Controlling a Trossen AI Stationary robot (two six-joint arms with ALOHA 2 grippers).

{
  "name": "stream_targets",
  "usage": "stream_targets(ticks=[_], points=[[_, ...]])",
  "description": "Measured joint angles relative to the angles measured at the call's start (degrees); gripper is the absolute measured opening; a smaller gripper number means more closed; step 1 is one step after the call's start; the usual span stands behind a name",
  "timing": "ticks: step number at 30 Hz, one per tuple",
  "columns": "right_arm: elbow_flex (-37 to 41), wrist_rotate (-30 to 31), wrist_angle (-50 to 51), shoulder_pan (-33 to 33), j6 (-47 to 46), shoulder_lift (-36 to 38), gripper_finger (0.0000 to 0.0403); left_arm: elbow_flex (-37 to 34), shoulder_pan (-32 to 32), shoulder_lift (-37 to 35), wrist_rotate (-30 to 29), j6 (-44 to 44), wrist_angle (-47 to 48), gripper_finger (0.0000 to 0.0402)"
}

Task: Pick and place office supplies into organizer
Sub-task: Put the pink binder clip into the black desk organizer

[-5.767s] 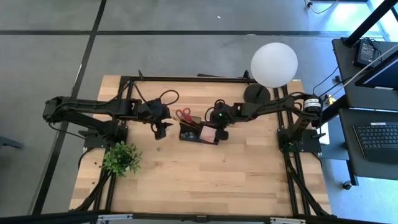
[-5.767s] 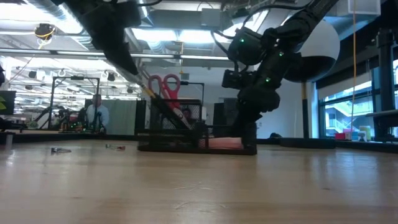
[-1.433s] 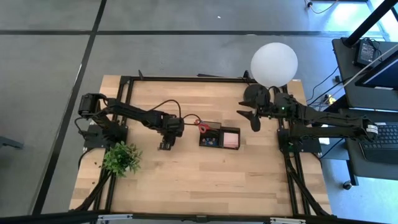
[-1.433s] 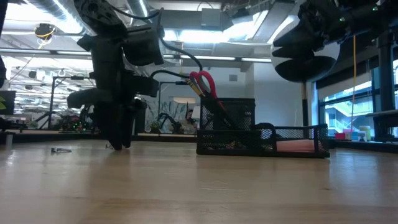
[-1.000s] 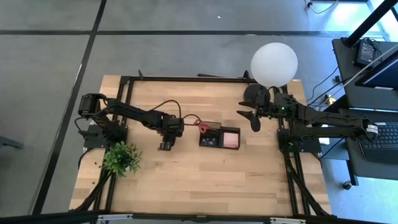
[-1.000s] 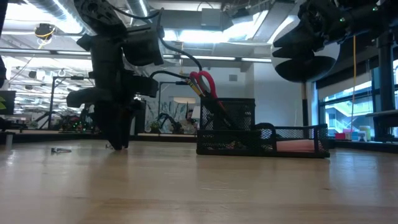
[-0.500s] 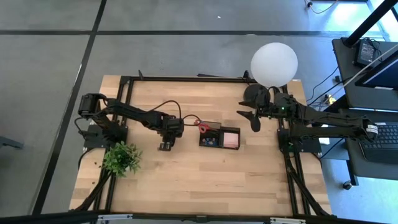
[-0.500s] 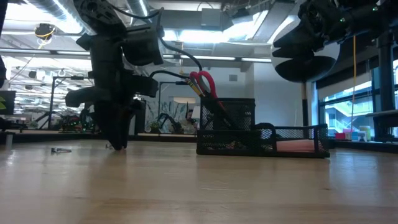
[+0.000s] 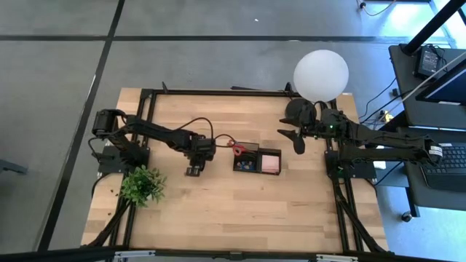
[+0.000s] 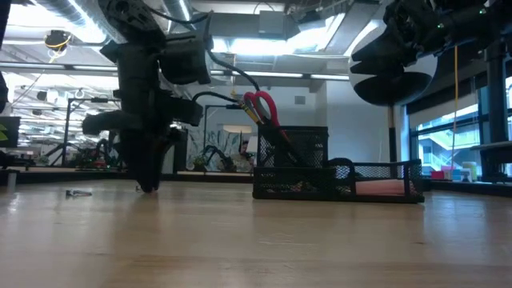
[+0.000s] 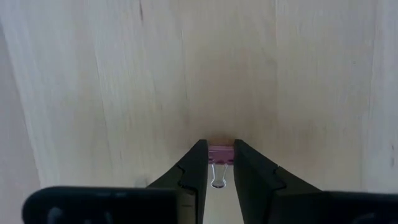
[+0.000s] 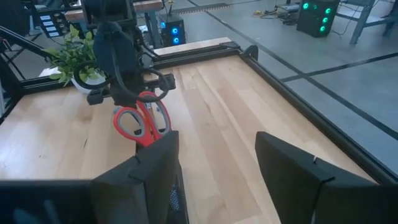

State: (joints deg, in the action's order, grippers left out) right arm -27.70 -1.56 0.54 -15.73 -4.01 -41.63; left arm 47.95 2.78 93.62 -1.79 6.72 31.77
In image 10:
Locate black rig post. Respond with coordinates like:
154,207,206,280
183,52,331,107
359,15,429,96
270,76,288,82
482,46,511,183

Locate black background rig frame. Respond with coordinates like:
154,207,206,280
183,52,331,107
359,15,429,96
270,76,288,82
62,97,121,168

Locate red-handled scissors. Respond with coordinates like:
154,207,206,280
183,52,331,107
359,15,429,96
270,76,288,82
242,90,305,167

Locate black mesh desk organizer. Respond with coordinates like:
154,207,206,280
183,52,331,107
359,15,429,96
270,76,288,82
251,125,426,204

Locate pink sticky note pad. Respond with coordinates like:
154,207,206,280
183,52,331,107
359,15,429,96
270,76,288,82
354,178,407,197

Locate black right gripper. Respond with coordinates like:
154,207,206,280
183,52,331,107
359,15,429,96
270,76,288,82
349,0,446,78

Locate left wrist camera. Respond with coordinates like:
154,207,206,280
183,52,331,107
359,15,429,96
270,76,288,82
158,30,212,86

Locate yellow hanging cable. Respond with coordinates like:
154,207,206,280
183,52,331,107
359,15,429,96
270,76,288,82
451,44,460,169

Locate grey ceiling box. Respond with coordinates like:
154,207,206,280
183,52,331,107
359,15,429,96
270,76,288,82
258,10,287,36

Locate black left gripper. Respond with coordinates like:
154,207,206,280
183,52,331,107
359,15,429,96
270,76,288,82
82,39,205,194

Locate person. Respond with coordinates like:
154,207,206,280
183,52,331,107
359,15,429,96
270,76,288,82
234,139,257,173

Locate white globe desk lamp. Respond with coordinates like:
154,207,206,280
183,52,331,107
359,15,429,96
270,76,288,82
346,18,438,192

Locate black aluminium table frame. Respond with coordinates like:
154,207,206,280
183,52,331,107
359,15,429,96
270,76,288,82
0,167,512,198

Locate black ceiling device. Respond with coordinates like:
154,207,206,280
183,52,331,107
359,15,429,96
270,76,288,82
43,29,74,53

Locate black side desk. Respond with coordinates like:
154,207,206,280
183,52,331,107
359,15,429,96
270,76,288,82
470,140,512,183

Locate black background monitor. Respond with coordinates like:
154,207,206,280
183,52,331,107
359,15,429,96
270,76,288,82
0,115,22,149

